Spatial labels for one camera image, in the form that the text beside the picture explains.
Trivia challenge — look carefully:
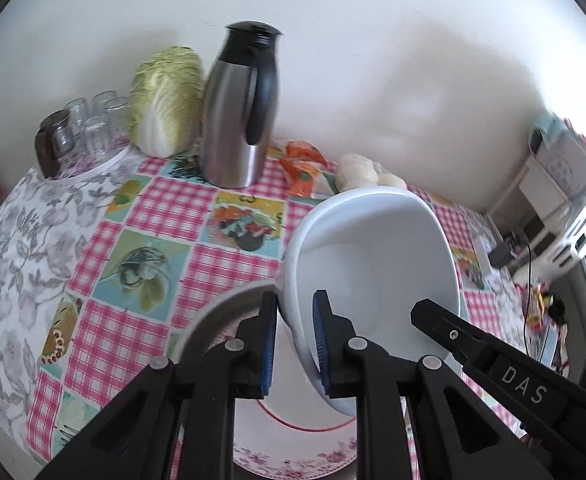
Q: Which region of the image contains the white plastic chair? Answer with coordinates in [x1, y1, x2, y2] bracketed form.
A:
[512, 198, 586, 287]

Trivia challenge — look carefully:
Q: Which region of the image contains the black power cable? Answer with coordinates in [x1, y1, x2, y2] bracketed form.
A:
[510, 231, 570, 376]

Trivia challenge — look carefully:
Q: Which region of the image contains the colourful candy packet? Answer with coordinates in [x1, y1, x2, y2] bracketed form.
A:
[524, 285, 554, 334]

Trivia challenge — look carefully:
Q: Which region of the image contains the white bowl with red rim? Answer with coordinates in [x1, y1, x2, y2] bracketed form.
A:
[276, 186, 461, 394]

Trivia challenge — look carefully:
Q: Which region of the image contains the black power adapter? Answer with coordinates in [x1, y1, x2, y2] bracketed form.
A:
[488, 240, 520, 269]

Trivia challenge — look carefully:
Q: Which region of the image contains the white round glass tray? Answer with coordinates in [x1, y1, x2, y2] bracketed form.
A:
[48, 143, 131, 183]

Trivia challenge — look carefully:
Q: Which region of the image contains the stainless steel thermos jug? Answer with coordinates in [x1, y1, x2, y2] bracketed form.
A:
[198, 21, 281, 188]

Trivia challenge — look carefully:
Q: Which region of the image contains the brown glass jar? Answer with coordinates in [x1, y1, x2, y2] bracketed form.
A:
[35, 108, 75, 179]

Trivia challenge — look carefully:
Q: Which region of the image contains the bag of white buns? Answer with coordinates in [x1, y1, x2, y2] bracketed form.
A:
[335, 153, 407, 192]

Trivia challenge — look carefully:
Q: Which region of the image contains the pink floral plate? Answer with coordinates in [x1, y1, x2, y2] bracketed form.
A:
[233, 401, 357, 479]

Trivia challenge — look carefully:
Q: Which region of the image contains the metal round tray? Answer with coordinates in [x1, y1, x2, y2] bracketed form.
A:
[171, 280, 276, 363]

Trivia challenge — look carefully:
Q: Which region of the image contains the napa cabbage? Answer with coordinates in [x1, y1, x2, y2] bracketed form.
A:
[127, 46, 204, 158]

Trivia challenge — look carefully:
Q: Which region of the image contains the white shelf unit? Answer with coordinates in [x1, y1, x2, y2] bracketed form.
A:
[487, 109, 586, 241]

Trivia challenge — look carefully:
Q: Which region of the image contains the pink checkered tablecloth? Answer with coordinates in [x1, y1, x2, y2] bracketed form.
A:
[26, 148, 525, 465]

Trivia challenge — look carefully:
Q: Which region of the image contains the grey floral tablecloth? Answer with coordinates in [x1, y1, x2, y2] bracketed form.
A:
[0, 146, 142, 430]

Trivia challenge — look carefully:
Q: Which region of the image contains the white power strip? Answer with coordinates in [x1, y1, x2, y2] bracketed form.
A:
[473, 235, 496, 278]

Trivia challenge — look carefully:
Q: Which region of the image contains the clear drinking glass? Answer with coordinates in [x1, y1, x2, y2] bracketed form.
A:
[64, 98, 89, 136]
[92, 90, 129, 139]
[81, 114, 112, 160]

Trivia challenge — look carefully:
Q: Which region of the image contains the orange snack packet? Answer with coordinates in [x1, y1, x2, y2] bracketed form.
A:
[279, 141, 337, 200]

